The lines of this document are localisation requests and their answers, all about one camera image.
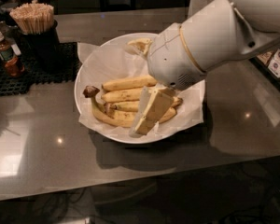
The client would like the black rubber mesh mat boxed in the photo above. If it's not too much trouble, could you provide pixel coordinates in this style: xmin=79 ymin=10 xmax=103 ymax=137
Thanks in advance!
xmin=0 ymin=42 xmax=79 ymax=96

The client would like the white bowl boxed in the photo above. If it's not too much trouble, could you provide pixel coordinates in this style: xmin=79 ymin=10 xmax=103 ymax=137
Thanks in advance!
xmin=74 ymin=32 xmax=206 ymax=145

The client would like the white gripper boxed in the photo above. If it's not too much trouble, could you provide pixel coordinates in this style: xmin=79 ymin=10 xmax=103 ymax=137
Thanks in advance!
xmin=124 ymin=23 xmax=206 ymax=138

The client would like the bundle of wooden stir sticks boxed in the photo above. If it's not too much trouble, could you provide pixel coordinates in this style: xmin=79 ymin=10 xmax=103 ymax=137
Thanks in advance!
xmin=10 ymin=0 xmax=54 ymax=35

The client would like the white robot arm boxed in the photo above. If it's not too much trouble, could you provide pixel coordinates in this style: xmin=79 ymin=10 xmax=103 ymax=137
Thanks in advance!
xmin=126 ymin=0 xmax=280 ymax=137

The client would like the black stir stick cup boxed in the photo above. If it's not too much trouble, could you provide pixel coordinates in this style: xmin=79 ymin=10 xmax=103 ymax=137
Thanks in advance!
xmin=23 ymin=21 xmax=63 ymax=74

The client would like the brown sauce bottle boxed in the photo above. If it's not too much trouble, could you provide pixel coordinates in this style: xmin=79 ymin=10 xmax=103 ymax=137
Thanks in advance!
xmin=0 ymin=32 xmax=25 ymax=77

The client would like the bottom curved yellow banana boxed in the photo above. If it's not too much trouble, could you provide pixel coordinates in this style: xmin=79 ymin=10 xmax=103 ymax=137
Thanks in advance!
xmin=82 ymin=85 xmax=177 ymax=129

